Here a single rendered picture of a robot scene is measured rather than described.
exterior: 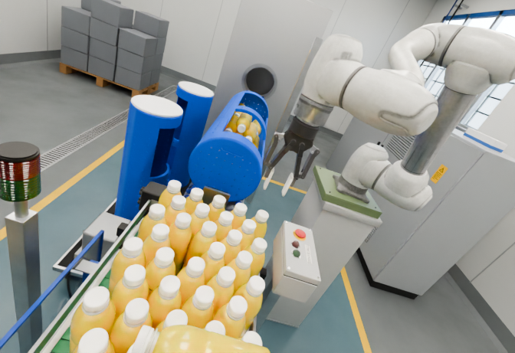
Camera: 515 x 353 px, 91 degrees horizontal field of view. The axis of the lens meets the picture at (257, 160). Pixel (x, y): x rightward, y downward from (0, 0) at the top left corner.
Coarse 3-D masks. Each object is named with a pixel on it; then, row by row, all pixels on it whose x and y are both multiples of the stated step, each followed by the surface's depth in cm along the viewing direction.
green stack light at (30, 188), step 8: (40, 176) 50; (0, 184) 46; (8, 184) 46; (16, 184) 46; (24, 184) 47; (32, 184) 49; (40, 184) 51; (0, 192) 47; (8, 192) 47; (16, 192) 47; (24, 192) 48; (32, 192) 49; (40, 192) 52; (8, 200) 47; (16, 200) 48; (24, 200) 49
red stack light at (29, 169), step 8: (0, 160) 44; (32, 160) 46; (40, 160) 49; (0, 168) 44; (8, 168) 44; (16, 168) 45; (24, 168) 46; (32, 168) 47; (40, 168) 49; (0, 176) 45; (8, 176) 45; (16, 176) 46; (24, 176) 46; (32, 176) 48
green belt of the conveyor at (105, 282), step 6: (108, 276) 68; (102, 282) 66; (108, 282) 67; (66, 330) 55; (66, 336) 54; (60, 342) 53; (66, 342) 54; (54, 348) 52; (60, 348) 52; (66, 348) 53
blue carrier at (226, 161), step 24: (240, 96) 153; (216, 120) 118; (264, 120) 176; (216, 144) 92; (240, 144) 91; (264, 144) 128; (192, 168) 97; (216, 168) 96; (240, 168) 96; (240, 192) 100
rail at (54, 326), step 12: (132, 228) 77; (120, 240) 70; (108, 252) 65; (96, 276) 62; (84, 288) 57; (72, 300) 54; (60, 312) 51; (60, 324) 51; (48, 336) 48; (36, 348) 45
